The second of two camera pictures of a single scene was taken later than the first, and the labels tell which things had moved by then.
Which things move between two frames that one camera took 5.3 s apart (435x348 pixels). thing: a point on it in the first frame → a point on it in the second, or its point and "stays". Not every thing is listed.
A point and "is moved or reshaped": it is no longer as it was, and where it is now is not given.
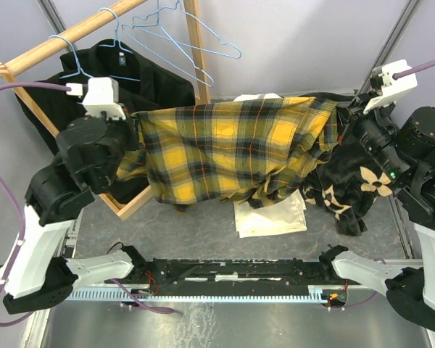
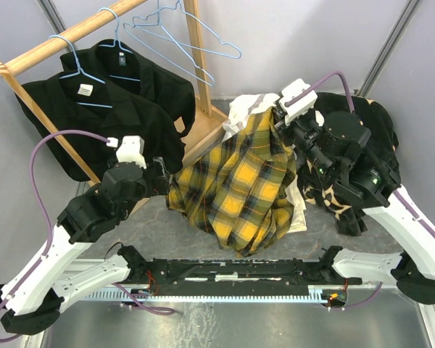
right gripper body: [378, 132] → [307, 133]
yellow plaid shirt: [256, 151] is moved or reshaped
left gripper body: [125, 138] → [142, 193]
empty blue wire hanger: [172, 8] stays
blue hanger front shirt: [80, 69] stays
